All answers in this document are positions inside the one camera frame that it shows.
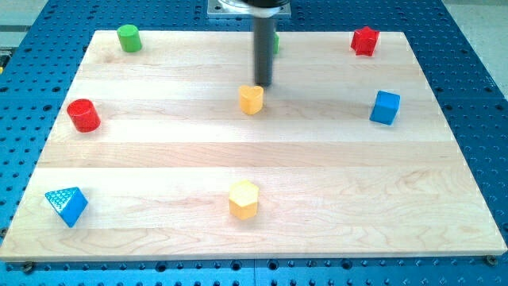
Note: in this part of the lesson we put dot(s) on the wooden board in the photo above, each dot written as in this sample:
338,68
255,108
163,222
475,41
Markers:
173,140

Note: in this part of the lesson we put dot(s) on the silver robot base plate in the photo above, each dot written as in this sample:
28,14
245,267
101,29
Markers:
248,8

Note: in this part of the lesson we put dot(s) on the green cylinder block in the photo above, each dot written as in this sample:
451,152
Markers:
129,38

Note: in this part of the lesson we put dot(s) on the blue triangular prism block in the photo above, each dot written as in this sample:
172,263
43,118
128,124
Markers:
68,203

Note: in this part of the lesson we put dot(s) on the right board stop screw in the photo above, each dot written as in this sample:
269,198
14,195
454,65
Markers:
491,260

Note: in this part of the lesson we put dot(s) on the yellow heart block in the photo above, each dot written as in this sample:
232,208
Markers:
251,99

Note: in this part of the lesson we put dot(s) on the green block behind rod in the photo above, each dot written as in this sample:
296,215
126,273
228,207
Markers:
276,44

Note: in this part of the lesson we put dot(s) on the red cylinder block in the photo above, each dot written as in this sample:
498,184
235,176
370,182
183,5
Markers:
83,115

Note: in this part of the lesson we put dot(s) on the yellow hexagon block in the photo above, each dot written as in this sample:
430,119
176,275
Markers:
243,199

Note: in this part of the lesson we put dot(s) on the board stop screw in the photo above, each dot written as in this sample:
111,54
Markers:
27,267
491,260

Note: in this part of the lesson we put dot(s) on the left board stop screw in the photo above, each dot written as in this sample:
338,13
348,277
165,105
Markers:
27,267

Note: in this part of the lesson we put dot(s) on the blue cube block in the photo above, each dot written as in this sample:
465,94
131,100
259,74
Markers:
385,108

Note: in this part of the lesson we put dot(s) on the red star block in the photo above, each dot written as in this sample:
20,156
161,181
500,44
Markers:
364,41

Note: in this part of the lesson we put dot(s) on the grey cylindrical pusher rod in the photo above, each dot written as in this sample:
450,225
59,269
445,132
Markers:
264,46

